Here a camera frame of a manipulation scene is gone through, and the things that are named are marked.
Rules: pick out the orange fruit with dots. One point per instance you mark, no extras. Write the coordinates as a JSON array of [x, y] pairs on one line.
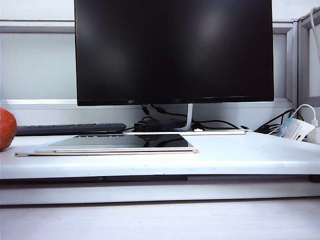
[[6, 130]]

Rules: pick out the black round plug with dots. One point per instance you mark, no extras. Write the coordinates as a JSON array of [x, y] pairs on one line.
[[199, 125]]

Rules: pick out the black monitor with silver stand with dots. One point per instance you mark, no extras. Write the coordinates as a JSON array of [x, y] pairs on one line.
[[175, 50]]

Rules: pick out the black keyboard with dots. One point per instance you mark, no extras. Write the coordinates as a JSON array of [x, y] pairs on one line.
[[62, 129]]

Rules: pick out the white box with blue label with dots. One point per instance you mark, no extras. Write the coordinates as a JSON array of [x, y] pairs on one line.
[[297, 128]]

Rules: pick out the white charger plug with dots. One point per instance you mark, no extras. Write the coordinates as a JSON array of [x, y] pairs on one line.
[[315, 132]]

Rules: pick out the square mirror with white frame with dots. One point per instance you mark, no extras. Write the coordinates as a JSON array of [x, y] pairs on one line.
[[112, 142]]

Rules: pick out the grey aluminium partition frame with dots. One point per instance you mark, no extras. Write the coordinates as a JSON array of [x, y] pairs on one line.
[[290, 62]]

